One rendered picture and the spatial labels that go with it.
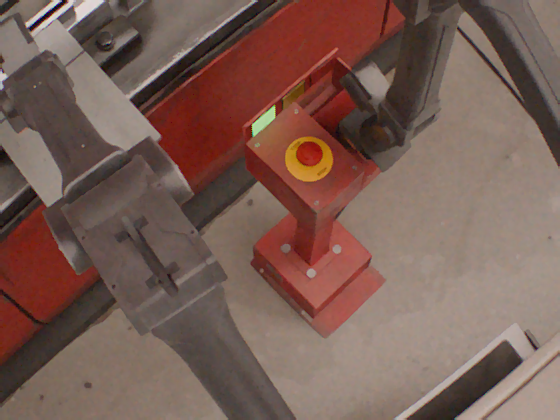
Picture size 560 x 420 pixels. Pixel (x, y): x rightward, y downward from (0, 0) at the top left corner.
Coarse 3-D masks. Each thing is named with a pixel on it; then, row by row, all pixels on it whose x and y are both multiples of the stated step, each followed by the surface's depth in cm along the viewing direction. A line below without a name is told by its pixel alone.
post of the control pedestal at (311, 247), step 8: (328, 224) 191; (304, 232) 195; (320, 232) 191; (328, 232) 198; (296, 240) 206; (304, 240) 200; (312, 240) 195; (320, 240) 198; (328, 240) 205; (296, 248) 212; (304, 248) 206; (312, 248) 200; (320, 248) 205; (304, 256) 211; (312, 256) 206; (320, 256) 212
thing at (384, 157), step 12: (348, 120) 147; (360, 120) 148; (348, 132) 147; (360, 132) 147; (360, 144) 147; (372, 144) 144; (408, 144) 149; (372, 156) 148; (384, 156) 148; (396, 156) 148; (384, 168) 148
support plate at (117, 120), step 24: (48, 48) 132; (72, 48) 132; (72, 72) 130; (96, 72) 130; (96, 96) 129; (120, 96) 129; (0, 120) 128; (96, 120) 128; (120, 120) 128; (144, 120) 128; (24, 144) 127; (120, 144) 127; (24, 168) 126; (48, 168) 126; (48, 192) 125
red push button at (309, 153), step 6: (300, 144) 148; (306, 144) 147; (312, 144) 147; (318, 144) 148; (300, 150) 147; (306, 150) 147; (312, 150) 147; (318, 150) 147; (300, 156) 147; (306, 156) 147; (312, 156) 147; (318, 156) 147; (300, 162) 147; (306, 162) 147; (312, 162) 147; (318, 162) 147
